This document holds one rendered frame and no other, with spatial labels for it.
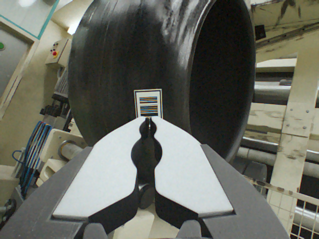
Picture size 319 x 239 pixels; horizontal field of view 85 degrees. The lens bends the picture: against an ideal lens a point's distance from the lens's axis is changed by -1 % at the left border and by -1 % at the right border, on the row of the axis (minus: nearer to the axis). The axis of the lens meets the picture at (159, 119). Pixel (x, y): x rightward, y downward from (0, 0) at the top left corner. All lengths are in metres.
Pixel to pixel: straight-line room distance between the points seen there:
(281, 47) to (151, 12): 0.73
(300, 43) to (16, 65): 1.19
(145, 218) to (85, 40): 0.35
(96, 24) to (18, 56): 0.66
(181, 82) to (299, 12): 0.71
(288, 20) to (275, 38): 0.07
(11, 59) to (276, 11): 1.09
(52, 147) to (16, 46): 0.54
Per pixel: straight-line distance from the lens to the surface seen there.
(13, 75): 0.99
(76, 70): 0.40
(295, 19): 0.95
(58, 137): 0.60
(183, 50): 0.29
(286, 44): 0.95
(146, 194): 0.35
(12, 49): 1.00
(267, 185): 0.74
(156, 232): 0.49
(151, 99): 0.26
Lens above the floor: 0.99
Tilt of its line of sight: 9 degrees up
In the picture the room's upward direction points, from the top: 19 degrees clockwise
